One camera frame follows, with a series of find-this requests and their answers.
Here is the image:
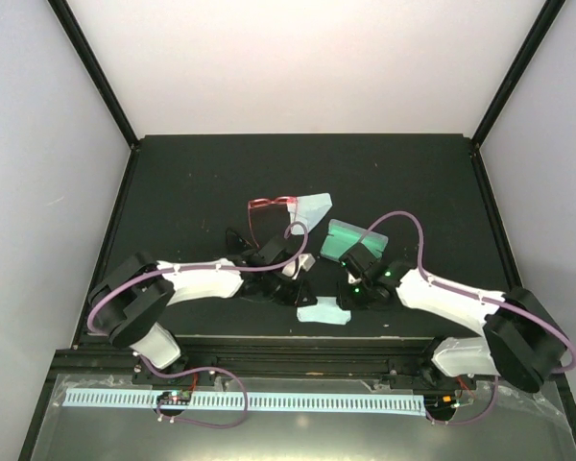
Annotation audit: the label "light blue cloth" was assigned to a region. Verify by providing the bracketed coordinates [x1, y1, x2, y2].
[297, 297, 351, 326]
[287, 193, 333, 235]

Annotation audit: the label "green lined glasses case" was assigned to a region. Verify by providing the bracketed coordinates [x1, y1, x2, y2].
[320, 219, 388, 262]

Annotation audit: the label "black round sunglasses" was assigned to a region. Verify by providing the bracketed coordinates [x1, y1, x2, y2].
[225, 228, 262, 266]

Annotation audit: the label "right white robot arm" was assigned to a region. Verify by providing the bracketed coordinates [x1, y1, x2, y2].
[337, 243, 567, 394]

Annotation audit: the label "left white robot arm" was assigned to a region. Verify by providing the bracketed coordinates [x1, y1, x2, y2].
[87, 229, 317, 383]

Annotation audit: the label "black glasses case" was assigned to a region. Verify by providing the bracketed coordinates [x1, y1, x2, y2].
[336, 281, 400, 311]

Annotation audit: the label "left circuit board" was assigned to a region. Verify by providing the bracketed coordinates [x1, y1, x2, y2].
[156, 391, 192, 407]

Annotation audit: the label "circuit board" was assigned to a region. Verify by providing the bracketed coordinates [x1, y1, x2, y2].
[424, 395, 461, 411]
[156, 391, 192, 407]

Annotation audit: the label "right circuit board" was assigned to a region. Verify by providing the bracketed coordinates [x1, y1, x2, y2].
[424, 395, 461, 411]

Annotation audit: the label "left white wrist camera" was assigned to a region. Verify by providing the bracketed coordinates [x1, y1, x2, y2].
[281, 254, 316, 280]

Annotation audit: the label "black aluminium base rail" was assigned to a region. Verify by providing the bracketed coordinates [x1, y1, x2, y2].
[132, 334, 481, 388]

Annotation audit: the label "white slotted cable duct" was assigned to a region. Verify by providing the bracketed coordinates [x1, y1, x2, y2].
[62, 389, 426, 417]

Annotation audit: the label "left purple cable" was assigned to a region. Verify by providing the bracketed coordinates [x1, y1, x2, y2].
[85, 221, 310, 336]

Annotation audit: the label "right black frame post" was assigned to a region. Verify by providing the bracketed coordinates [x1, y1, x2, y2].
[471, 0, 565, 149]

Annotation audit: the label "black frame post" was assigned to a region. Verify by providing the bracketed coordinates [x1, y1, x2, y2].
[48, 0, 139, 149]
[471, 0, 565, 149]

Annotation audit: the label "left black frame post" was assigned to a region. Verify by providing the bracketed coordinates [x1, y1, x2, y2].
[48, 0, 139, 149]

